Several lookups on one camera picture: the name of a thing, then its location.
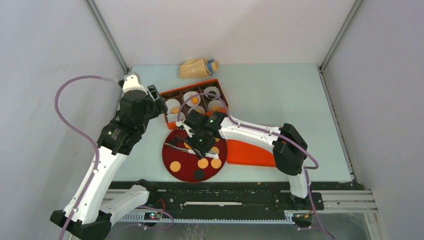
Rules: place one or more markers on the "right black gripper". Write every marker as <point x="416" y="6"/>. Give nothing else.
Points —
<point x="200" y="148"/>

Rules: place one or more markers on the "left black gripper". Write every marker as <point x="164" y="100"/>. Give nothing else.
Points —
<point x="158" y="105"/>

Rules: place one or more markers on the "orange fish cookie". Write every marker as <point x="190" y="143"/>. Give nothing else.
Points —
<point x="194" y="100"/>

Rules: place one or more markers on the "dark red round plate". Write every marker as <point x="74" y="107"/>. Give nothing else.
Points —
<point x="182" y="165"/>

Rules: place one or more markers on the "orange compartment cookie box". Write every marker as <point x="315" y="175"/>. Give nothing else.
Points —
<point x="205" y="97"/>

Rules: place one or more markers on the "orange box lid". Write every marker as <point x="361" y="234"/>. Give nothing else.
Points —
<point x="241" y="153"/>

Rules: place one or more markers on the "metal serving tongs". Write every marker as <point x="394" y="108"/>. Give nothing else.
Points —
<point x="212" y="155"/>

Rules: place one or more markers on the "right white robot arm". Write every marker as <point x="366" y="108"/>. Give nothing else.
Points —
<point x="288" y="148"/>

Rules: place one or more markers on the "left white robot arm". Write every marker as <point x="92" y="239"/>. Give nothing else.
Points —
<point x="86" y="216"/>

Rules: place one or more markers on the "beige cloth doll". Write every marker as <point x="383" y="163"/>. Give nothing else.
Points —
<point x="198" y="68"/>

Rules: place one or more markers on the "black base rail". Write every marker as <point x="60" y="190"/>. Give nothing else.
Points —
<point x="230" y="200"/>

